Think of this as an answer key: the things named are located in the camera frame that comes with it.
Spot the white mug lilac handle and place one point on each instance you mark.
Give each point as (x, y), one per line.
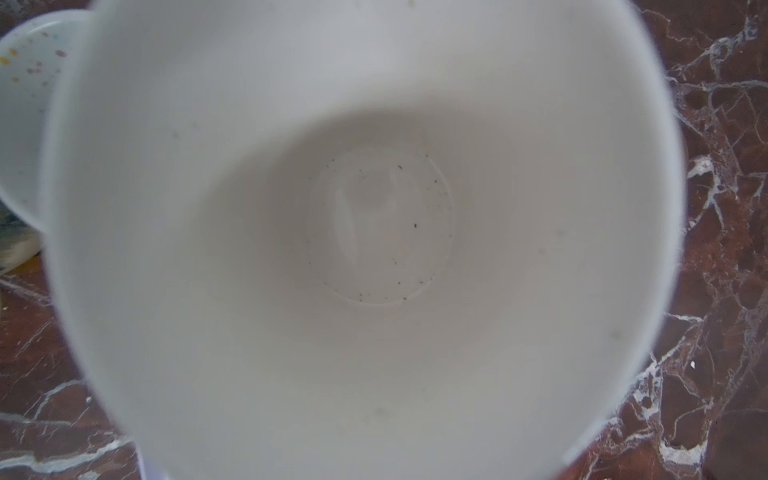
(362, 239)

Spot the white speckled mug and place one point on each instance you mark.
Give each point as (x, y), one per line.
(33, 55)

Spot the white woven round coaster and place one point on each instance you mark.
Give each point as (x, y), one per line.
(19, 242)

